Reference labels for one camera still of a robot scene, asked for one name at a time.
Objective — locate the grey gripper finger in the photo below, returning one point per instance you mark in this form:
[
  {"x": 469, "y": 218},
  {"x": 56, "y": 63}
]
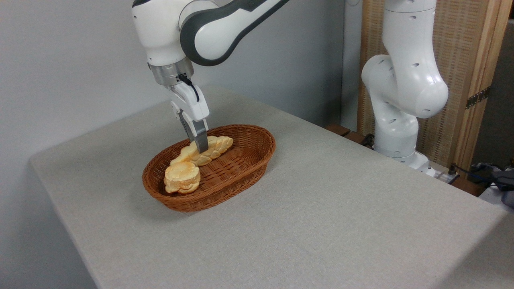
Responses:
[
  {"x": 185, "y": 124},
  {"x": 200, "y": 140}
]

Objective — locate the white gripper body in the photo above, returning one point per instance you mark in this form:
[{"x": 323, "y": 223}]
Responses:
[{"x": 192, "y": 102}]

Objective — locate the long braided bread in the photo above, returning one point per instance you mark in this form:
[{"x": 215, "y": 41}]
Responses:
[{"x": 217, "y": 146}]

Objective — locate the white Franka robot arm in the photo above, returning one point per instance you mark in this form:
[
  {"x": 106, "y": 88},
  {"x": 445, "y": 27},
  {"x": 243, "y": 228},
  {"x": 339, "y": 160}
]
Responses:
[{"x": 405, "y": 80}]

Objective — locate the round bread roll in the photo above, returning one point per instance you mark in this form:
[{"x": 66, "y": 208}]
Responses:
[{"x": 182, "y": 176}]

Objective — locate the brown wicker oval basket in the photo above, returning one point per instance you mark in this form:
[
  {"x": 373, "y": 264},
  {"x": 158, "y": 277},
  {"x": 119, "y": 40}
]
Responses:
[{"x": 241, "y": 168}]

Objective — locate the brown wooden slat platform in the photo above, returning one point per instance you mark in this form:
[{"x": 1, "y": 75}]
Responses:
[{"x": 341, "y": 130}]

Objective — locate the black metal screen hinge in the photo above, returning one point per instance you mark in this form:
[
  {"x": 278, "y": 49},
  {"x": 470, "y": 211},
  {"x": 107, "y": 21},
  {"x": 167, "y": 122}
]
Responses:
[{"x": 478, "y": 97}]

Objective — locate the dark grey bag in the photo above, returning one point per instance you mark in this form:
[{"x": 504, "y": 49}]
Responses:
[{"x": 504, "y": 182}]

